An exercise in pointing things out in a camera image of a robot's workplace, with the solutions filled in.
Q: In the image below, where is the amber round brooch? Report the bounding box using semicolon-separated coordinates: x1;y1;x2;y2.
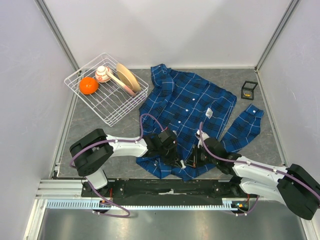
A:
243;92;252;98

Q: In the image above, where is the wooden spoon pink handle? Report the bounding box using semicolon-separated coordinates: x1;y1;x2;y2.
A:
106;71;136;97

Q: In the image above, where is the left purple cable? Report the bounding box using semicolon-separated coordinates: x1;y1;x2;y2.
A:
69;113;168;217

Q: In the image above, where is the white red patterned cup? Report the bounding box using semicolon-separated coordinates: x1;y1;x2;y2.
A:
95;65;113;83

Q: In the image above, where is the orange bowl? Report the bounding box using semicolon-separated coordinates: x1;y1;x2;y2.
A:
79;77;99;95

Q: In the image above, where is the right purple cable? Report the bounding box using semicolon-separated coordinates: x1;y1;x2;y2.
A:
199;121;320;217

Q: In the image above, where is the slotted cable duct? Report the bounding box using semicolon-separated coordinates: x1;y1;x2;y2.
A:
46;199;245;211

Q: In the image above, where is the blue plaid shirt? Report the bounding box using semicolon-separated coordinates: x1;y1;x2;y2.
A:
135;63;265;182

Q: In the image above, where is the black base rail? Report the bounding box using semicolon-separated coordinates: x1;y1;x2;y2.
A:
80;177;253;206

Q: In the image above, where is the purple cable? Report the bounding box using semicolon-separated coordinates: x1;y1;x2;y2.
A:
199;121;320;217
69;113;168;217

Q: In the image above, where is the right black display box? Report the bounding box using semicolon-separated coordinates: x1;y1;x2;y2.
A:
240;80;258;101

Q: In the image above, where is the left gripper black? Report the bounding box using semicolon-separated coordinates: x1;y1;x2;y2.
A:
158;141;182;168

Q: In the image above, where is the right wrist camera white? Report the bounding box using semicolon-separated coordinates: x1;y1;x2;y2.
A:
195;129;210;148

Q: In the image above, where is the white wire basket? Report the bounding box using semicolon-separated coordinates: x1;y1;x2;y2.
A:
64;52;149;127

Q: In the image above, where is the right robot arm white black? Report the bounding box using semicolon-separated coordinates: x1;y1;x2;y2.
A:
186;137;320;220

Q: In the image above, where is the beige wooden plate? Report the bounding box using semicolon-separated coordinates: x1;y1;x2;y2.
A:
116;63;141;93

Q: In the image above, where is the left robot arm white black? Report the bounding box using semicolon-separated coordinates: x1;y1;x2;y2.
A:
69;128;186;197

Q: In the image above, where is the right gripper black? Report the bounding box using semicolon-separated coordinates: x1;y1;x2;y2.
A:
183;144;218;168

